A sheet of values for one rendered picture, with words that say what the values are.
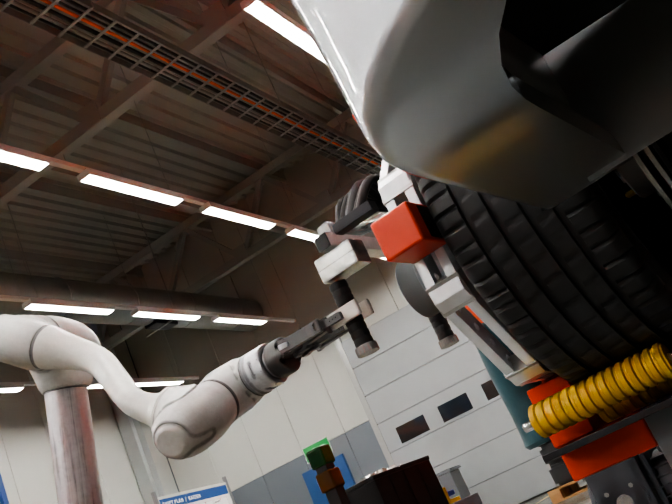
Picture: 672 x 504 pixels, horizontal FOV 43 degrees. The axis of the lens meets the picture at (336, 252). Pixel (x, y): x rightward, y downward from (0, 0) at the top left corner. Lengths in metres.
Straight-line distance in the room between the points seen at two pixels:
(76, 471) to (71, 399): 0.17
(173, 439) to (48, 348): 0.48
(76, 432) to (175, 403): 0.54
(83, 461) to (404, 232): 1.08
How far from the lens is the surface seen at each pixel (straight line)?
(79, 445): 2.11
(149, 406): 1.66
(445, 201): 1.32
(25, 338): 1.98
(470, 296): 1.38
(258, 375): 1.67
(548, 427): 1.46
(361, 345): 1.55
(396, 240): 1.32
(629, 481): 1.82
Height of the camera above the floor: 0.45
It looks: 18 degrees up
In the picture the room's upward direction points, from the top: 25 degrees counter-clockwise
